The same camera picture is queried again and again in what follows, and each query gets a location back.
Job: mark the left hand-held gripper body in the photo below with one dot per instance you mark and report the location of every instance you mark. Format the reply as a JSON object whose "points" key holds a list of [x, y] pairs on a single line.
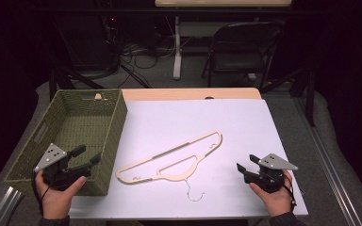
{"points": [[52, 157]]}

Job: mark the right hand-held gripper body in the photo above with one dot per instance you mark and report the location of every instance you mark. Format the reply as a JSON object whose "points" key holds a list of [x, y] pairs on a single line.
{"points": [[271, 171]]}

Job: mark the green woven basket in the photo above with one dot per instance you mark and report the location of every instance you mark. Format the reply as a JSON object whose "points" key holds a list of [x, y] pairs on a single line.
{"points": [[85, 125]]}

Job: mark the wooden clothes hanger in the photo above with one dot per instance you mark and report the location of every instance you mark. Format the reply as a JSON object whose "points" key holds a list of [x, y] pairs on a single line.
{"points": [[169, 150]]}

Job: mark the person's right hand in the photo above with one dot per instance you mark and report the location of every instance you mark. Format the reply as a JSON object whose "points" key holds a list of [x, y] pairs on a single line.
{"points": [[275, 199]]}

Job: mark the person's left hand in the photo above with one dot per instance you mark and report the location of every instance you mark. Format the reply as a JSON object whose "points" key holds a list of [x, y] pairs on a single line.
{"points": [[56, 199]]}

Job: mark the white board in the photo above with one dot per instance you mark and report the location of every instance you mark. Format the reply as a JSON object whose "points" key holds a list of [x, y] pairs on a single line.
{"points": [[248, 125]]}

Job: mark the black stand leg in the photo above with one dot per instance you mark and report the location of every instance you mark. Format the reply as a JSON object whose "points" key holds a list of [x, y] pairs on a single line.
{"points": [[309, 100], [66, 80]]}

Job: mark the wooden table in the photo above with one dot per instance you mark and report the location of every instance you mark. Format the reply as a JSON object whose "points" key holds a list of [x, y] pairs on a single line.
{"points": [[169, 94]]}

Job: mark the white desk leg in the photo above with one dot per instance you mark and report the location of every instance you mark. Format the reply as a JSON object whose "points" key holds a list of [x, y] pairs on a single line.
{"points": [[177, 62]]}

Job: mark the black folding chair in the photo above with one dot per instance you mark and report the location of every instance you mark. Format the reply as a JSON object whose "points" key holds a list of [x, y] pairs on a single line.
{"points": [[245, 31]]}

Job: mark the light wooden desk top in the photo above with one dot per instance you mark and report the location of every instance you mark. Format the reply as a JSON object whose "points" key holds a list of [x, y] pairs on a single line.
{"points": [[223, 3]]}

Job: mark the long aluminium rail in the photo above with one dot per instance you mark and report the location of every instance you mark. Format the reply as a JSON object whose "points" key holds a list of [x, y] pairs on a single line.
{"points": [[326, 163]]}

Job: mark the short aluminium rail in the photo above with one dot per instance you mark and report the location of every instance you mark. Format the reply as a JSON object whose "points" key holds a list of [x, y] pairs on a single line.
{"points": [[4, 207]]}

